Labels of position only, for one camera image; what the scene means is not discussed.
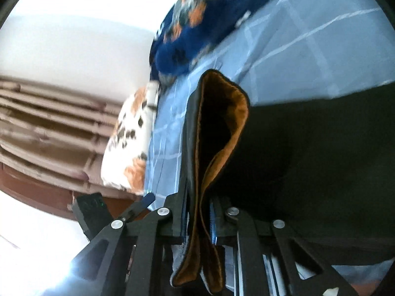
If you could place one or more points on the blue grid bed sheet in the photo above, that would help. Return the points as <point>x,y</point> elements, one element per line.
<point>288,51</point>

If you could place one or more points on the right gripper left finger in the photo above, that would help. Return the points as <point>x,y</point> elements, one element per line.
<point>125,257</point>

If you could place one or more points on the beige patterned curtain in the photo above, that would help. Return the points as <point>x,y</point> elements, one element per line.
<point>58,136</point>

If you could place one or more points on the black pants orange lining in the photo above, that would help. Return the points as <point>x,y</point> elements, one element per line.
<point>319,174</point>

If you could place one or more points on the white floral pillow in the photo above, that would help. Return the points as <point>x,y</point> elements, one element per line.
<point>125,157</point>

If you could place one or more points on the navy dog print blanket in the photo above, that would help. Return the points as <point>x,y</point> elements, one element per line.
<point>190,30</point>

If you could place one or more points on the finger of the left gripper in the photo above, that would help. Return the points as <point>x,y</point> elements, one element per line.
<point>136,208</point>

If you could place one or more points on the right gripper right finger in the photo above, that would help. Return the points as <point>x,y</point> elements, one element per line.
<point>270,258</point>

